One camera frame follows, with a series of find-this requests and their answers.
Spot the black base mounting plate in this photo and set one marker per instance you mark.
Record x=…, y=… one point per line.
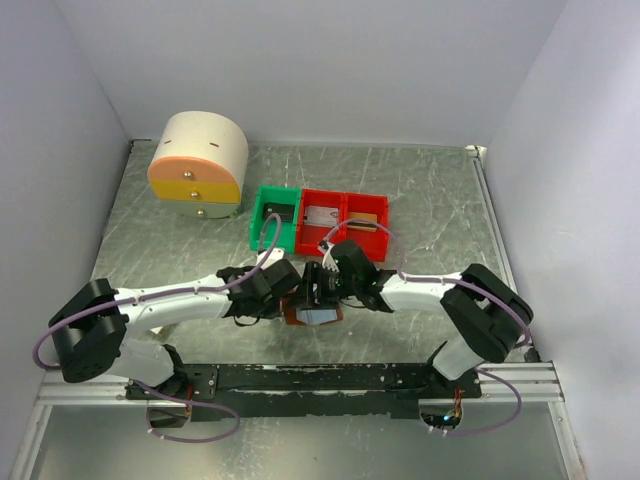
x=260, y=390

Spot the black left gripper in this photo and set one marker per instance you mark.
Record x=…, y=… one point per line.
x=271, y=311

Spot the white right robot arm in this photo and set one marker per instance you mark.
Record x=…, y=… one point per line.
x=489, y=317

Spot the black VIP card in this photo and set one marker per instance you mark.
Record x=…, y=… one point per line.
x=285, y=211

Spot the red right plastic bin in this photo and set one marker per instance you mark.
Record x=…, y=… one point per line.
x=375, y=244

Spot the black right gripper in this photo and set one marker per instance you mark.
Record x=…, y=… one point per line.
x=315, y=298

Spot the green plastic bin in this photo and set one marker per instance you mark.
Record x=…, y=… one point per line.
x=261, y=235

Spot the silver white card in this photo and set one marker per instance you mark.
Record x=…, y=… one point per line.
x=321, y=216

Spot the brown leather card holder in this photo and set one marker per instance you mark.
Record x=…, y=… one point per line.
x=309, y=317

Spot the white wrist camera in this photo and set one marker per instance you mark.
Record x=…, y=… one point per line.
x=267, y=257
x=328, y=262

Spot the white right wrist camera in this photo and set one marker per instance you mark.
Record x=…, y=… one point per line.
x=328, y=262

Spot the gold card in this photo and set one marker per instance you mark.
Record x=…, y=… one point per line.
x=362, y=221

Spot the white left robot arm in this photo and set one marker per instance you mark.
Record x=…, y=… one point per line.
x=96, y=332

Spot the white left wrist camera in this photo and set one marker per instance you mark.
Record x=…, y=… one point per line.
x=267, y=257

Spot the round mini drawer cabinet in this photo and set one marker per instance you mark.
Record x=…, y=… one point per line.
x=199, y=166

